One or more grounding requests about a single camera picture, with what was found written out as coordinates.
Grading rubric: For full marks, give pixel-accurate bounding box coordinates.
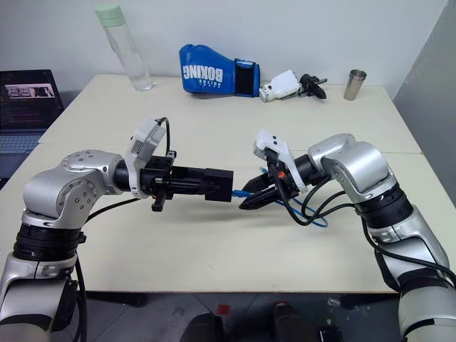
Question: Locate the clear bottle with green lid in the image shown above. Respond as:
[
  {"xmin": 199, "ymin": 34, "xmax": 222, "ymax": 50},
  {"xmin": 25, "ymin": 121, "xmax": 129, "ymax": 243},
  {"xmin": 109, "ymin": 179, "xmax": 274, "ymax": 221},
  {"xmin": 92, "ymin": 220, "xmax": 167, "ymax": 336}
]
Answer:
[{"xmin": 94, "ymin": 4, "xmax": 156, "ymax": 92}]

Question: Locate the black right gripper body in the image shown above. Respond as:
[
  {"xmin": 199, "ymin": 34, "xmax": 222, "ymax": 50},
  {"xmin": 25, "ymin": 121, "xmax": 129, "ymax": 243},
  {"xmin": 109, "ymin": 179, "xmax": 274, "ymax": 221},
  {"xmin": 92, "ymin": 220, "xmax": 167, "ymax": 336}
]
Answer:
[{"xmin": 265, "ymin": 160, "xmax": 300, "ymax": 201}]

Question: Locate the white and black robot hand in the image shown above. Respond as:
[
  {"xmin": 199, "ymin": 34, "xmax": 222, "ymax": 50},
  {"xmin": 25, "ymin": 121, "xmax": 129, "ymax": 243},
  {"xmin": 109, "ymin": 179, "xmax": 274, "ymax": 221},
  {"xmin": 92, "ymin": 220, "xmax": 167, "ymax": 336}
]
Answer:
[{"xmin": 259, "ymin": 70, "xmax": 328, "ymax": 104}]

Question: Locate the blue Ethernet cable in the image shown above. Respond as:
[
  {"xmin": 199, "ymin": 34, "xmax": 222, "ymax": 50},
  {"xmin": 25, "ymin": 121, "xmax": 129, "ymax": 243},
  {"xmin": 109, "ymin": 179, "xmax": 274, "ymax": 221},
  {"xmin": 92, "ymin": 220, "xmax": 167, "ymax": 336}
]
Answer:
[{"xmin": 231, "ymin": 165, "xmax": 329, "ymax": 229}]

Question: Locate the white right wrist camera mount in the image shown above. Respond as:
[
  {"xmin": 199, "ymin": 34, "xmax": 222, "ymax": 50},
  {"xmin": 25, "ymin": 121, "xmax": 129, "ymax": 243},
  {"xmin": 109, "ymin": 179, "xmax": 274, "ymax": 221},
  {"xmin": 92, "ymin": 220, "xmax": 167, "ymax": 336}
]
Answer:
[{"xmin": 252, "ymin": 128, "xmax": 309, "ymax": 195}]

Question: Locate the dark laptop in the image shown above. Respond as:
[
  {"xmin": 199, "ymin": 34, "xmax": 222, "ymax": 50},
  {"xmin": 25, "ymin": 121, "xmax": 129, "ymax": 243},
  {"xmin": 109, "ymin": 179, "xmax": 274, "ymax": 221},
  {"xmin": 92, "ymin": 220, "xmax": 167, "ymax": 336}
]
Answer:
[{"xmin": 0, "ymin": 69, "xmax": 66, "ymax": 179}]

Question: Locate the dark rounded shape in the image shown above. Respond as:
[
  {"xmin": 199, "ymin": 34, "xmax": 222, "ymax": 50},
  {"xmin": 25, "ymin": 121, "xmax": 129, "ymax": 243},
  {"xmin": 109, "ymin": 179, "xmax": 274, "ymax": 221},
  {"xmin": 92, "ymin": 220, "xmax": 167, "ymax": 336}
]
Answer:
[{"xmin": 185, "ymin": 311, "xmax": 224, "ymax": 342}]

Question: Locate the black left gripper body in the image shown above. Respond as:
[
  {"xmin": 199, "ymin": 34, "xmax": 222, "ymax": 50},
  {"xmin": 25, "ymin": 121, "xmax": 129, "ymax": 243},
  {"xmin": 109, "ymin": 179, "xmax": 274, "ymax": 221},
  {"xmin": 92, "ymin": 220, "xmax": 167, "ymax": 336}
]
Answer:
[{"xmin": 140, "ymin": 150, "xmax": 178, "ymax": 213}]

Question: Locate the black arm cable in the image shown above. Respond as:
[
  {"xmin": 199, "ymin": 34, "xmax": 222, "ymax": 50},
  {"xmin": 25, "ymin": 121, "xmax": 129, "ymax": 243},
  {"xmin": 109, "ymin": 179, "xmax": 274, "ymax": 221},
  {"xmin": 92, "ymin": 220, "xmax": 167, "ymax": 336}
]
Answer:
[
  {"xmin": 265, "ymin": 148, "xmax": 456, "ymax": 281},
  {"xmin": 69, "ymin": 116, "xmax": 172, "ymax": 342}
]

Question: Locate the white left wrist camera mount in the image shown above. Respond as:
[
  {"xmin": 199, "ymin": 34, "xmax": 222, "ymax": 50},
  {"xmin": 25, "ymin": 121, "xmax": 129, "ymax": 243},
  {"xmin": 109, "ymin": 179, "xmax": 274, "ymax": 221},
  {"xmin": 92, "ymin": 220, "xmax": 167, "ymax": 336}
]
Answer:
[{"xmin": 123, "ymin": 116, "xmax": 167, "ymax": 200}]

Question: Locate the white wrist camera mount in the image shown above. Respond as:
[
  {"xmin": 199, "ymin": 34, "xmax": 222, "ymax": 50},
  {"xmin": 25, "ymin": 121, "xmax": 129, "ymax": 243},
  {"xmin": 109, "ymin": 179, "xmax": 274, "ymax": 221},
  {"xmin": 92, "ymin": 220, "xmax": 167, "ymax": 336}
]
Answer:
[
  {"xmin": 252, "ymin": 128, "xmax": 309, "ymax": 195},
  {"xmin": 123, "ymin": 116, "xmax": 167, "ymax": 200}
]

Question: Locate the blue boxing glove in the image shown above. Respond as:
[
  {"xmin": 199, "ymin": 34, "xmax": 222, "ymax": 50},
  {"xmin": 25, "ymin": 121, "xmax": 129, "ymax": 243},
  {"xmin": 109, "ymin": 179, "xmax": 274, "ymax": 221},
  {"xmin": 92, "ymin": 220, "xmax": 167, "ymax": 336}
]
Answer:
[{"xmin": 178, "ymin": 43, "xmax": 261, "ymax": 98}]

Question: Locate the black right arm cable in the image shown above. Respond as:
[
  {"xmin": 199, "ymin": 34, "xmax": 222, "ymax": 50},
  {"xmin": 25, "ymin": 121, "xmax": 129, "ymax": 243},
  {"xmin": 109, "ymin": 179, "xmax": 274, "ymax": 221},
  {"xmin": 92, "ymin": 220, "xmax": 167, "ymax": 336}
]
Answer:
[{"xmin": 265, "ymin": 148, "xmax": 456, "ymax": 281}]

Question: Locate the small black box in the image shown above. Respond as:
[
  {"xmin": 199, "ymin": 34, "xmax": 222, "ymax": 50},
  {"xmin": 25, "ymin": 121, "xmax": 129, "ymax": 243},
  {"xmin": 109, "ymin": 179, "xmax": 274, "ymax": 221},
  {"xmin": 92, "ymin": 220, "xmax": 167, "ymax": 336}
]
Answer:
[{"xmin": 204, "ymin": 168, "xmax": 235, "ymax": 203}]

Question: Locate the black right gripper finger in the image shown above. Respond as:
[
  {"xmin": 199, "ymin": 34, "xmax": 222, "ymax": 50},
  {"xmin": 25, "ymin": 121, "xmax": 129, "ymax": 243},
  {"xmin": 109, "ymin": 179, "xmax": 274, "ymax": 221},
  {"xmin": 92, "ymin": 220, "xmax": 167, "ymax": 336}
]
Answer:
[
  {"xmin": 238, "ymin": 186, "xmax": 286, "ymax": 212},
  {"xmin": 242, "ymin": 173, "xmax": 272, "ymax": 192}
]

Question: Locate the steel cup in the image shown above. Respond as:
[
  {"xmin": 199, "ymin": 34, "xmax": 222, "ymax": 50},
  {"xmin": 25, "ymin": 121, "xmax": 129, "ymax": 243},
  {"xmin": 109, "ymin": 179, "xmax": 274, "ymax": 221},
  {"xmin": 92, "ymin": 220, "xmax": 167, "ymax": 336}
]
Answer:
[{"xmin": 343, "ymin": 68, "xmax": 369, "ymax": 102}]

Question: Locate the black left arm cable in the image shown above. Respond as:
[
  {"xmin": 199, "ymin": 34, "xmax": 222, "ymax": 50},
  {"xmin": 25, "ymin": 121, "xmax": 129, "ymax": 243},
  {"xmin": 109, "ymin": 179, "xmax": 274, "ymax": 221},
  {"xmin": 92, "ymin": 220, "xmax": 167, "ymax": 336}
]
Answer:
[{"xmin": 69, "ymin": 116, "xmax": 172, "ymax": 342}]

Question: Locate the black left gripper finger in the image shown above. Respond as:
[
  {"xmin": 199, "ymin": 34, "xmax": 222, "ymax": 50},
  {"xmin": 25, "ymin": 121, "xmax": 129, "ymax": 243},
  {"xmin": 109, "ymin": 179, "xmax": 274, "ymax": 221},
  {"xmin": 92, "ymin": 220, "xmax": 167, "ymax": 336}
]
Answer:
[
  {"xmin": 172, "ymin": 166, "xmax": 208, "ymax": 181},
  {"xmin": 172, "ymin": 179, "xmax": 222, "ymax": 197}
]

